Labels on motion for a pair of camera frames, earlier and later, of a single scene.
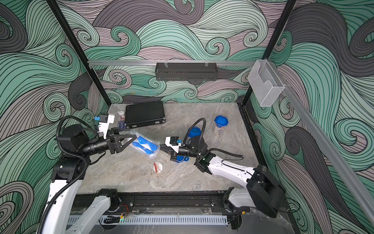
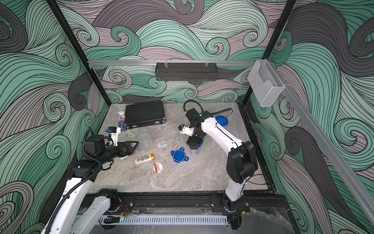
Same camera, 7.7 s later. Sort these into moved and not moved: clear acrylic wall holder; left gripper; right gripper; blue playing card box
Moved: left gripper; right gripper
Not moved: blue playing card box; clear acrylic wall holder
